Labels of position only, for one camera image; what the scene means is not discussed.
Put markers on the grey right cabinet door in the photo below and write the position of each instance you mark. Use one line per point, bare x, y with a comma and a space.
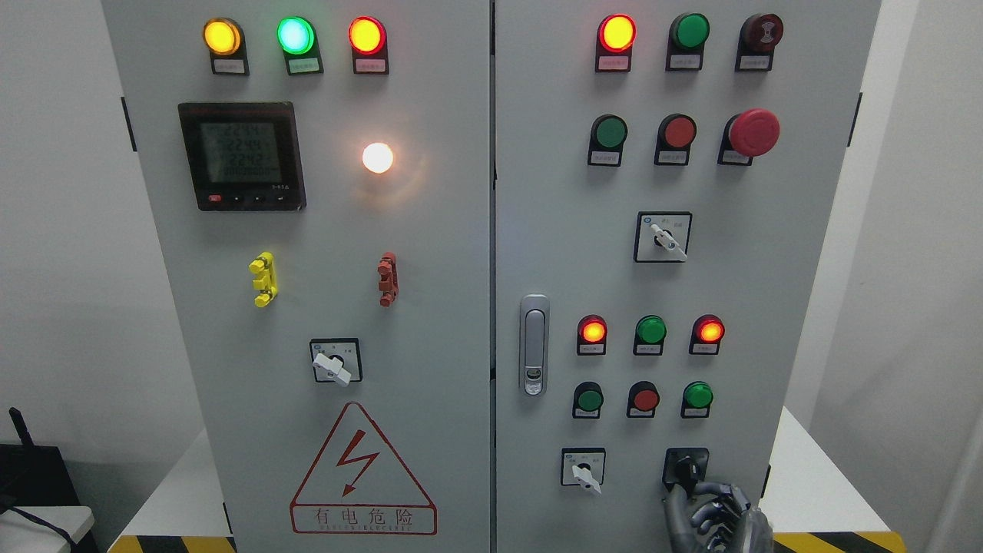
567, 230

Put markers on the white glowing lamp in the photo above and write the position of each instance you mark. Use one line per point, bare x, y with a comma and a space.
378, 157

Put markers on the green lamp middle row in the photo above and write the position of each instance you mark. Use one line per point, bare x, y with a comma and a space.
649, 336

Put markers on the red push button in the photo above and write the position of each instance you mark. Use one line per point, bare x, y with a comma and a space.
676, 134
642, 399

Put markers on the red emergency stop mushroom button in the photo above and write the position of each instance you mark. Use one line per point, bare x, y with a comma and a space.
747, 135

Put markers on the green push button lower right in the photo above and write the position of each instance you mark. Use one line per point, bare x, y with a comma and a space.
696, 400

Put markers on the white platform base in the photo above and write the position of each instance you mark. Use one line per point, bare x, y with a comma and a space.
809, 502

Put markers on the grey left cabinet door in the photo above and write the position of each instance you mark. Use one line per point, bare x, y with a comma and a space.
425, 358

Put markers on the green lit indicator lamp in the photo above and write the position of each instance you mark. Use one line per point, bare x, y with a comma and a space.
298, 41

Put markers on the white folding table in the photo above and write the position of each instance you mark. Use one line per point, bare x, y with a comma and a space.
18, 534

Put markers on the red lamp row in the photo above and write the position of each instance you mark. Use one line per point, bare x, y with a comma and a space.
706, 336
592, 335

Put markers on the black rotary knob switch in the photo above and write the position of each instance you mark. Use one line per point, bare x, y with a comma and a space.
685, 467

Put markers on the red push button lower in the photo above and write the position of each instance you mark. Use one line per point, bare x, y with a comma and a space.
642, 399

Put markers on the green push button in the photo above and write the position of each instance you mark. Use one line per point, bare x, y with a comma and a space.
606, 144
588, 398
696, 400

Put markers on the green push button lower left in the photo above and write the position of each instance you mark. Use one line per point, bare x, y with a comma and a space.
588, 398

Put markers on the grey cabinet door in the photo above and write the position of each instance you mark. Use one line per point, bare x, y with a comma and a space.
567, 230
425, 358

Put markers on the red push button upper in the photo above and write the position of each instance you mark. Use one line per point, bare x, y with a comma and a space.
676, 134

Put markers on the black box with antenna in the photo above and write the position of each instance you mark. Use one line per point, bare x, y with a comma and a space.
37, 475

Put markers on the yellow indicator lamp top left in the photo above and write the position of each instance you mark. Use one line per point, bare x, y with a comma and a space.
226, 47

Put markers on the red indicator lamp right top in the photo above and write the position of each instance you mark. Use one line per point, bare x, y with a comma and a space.
615, 38

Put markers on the red electric hazard warning sticker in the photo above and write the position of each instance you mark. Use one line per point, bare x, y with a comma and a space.
359, 483

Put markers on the white selector switch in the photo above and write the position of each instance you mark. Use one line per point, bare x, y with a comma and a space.
583, 467
662, 236

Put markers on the red lamp middle row left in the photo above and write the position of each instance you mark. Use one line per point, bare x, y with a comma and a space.
592, 335

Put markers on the green push button upper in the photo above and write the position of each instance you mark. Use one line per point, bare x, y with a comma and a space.
606, 144

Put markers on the black digital power meter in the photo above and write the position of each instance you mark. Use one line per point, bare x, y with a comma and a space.
243, 156

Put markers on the red indicator lamp left door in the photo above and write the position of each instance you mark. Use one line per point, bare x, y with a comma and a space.
370, 46

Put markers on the white selector switch left door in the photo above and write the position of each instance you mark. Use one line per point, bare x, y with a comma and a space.
336, 360

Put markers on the green indicator lamp right top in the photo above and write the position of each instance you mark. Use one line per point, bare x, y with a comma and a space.
686, 38

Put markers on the yellow terminal connector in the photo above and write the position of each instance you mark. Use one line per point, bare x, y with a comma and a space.
264, 279

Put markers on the silver cabinet door handle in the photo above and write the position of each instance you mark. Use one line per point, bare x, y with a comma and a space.
534, 330

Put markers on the red terminal connector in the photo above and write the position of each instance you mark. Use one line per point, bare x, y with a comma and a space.
388, 279

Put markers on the red lamp middle row right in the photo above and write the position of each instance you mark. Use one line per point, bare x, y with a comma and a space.
706, 336

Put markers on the white selector switch lower right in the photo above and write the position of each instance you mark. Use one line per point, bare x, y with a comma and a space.
583, 467

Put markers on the white selector switch upper right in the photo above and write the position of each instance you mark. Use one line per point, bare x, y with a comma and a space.
662, 236

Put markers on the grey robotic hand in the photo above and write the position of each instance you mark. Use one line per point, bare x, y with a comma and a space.
715, 517

